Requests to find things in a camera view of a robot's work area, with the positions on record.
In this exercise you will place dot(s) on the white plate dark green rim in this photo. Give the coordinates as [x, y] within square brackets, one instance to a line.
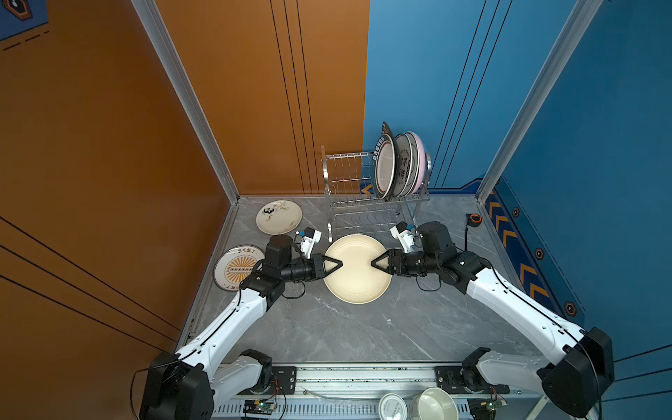
[385, 166]

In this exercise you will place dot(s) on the white bowl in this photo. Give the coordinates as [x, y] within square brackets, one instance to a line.
[433, 404]

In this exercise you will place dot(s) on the cream plate with panda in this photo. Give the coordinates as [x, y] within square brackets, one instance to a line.
[279, 217]

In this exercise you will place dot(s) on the green circuit board left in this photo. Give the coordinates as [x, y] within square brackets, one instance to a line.
[259, 408]

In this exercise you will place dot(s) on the steel two-tier dish rack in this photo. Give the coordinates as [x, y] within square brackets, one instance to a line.
[352, 204]

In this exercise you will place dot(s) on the green circuit board right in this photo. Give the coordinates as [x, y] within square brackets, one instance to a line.
[492, 406]

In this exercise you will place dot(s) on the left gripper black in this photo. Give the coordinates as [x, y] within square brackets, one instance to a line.
[317, 266]

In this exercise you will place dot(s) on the white plate red chinese characters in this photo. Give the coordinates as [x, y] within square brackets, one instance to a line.
[403, 163]

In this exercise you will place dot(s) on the dark square floral plate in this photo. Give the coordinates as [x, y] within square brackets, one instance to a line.
[386, 130]

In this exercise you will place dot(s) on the white plate green flower outline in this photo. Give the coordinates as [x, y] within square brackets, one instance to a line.
[413, 166]

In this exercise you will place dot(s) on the plain cream plate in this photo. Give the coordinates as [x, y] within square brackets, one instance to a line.
[357, 281]

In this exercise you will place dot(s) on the white plate orange sunburst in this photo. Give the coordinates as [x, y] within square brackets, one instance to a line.
[235, 265]

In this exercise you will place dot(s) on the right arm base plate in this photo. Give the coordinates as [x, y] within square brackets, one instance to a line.
[459, 380]

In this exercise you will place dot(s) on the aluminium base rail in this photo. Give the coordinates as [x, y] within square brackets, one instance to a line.
[364, 380]

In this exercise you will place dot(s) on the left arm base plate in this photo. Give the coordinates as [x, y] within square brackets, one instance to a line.
[283, 376]

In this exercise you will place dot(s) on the green circuit board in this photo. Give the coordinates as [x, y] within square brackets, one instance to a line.
[259, 408]
[492, 406]

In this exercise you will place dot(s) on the pink plate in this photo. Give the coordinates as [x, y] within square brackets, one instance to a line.
[421, 165]

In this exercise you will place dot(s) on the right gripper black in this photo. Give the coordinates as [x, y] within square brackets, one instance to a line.
[392, 255]

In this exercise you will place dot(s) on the black orange tape roll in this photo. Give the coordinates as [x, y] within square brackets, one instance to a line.
[474, 220]

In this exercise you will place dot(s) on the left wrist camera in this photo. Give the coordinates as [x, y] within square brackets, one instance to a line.
[308, 239]

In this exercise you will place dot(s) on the white round lid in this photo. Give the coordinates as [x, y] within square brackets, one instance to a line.
[392, 407]

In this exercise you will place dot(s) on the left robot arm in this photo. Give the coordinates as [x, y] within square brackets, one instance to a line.
[186, 384]

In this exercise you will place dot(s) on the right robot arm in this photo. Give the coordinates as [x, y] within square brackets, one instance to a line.
[576, 366]

